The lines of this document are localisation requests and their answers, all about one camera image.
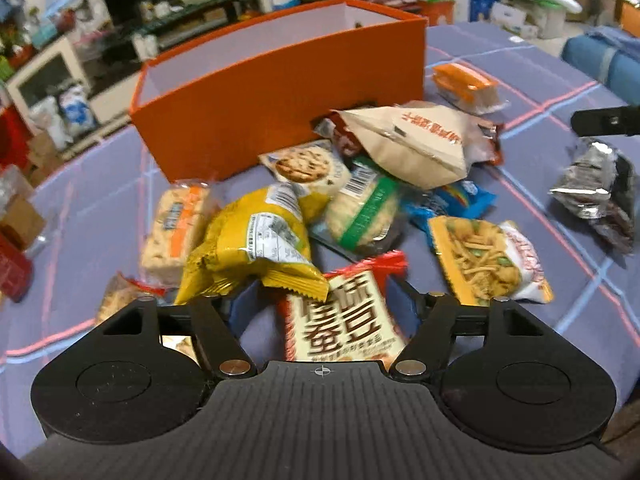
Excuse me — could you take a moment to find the cookie print snack packet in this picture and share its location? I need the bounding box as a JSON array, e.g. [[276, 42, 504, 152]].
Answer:
[[259, 141, 353, 197]]

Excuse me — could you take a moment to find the clear red-edged cracker packet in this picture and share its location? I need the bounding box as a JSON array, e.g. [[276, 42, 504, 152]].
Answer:
[[94, 271, 167, 327]]

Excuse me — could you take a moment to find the green rice cracker packet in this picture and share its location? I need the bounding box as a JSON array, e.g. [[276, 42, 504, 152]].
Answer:
[[309, 158, 407, 257]]

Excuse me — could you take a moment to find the blue and white bag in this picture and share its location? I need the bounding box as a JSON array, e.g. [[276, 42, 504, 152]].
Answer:
[[57, 84, 99, 137]]

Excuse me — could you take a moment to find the blue cushion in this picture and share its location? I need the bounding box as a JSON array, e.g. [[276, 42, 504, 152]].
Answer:
[[560, 29, 640, 107]]

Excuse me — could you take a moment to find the blue snack packet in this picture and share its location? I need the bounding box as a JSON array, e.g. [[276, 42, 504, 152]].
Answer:
[[403, 181, 498, 233]]

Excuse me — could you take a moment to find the red bottle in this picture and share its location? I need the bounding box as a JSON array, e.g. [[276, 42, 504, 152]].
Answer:
[[0, 231, 35, 305]]

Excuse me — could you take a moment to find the white printed carton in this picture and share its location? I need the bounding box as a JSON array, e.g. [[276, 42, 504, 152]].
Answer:
[[489, 0, 542, 38]]

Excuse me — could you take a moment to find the orange cardboard box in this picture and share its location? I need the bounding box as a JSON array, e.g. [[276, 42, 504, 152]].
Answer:
[[130, 0, 430, 184]]

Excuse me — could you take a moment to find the orange rice crisp packet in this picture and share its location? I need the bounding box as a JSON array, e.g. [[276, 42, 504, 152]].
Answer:
[[139, 181, 213, 290]]

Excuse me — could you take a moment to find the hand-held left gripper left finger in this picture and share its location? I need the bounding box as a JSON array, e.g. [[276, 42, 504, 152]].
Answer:
[[96, 295, 257, 380]]

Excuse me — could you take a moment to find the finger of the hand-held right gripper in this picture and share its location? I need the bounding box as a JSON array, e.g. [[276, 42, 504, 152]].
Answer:
[[570, 105, 640, 137]]

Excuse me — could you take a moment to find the small brown cardboard box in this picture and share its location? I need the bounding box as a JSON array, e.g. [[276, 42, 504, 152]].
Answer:
[[0, 194, 47, 252]]

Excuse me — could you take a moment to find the orange wafer packet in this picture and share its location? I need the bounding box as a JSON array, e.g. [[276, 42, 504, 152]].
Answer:
[[431, 62, 508, 114]]

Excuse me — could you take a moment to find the white television stand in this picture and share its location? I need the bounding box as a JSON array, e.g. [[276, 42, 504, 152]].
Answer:
[[87, 0, 321, 126]]

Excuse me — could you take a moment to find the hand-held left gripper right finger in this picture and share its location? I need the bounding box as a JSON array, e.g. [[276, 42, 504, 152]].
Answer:
[[389, 277, 545, 380]]

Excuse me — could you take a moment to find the red and white snack packet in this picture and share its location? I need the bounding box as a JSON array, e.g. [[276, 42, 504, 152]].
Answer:
[[278, 251, 410, 364]]

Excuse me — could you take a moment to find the yellow noodle snack packet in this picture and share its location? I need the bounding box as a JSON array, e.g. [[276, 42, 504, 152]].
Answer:
[[428, 216, 555, 307]]

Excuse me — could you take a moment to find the orange plastic stool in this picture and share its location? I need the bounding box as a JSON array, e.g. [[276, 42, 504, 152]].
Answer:
[[419, 0, 457, 27]]

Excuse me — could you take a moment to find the large beige snack bag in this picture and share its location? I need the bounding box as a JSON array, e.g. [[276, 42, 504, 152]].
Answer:
[[331, 101, 497, 191]]

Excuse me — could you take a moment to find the clear plastic cup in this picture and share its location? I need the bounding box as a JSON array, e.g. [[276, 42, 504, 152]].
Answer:
[[0, 164, 37, 211]]

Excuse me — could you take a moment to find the silver foil snack packet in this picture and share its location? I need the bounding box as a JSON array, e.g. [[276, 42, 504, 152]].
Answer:
[[549, 139, 637, 253]]

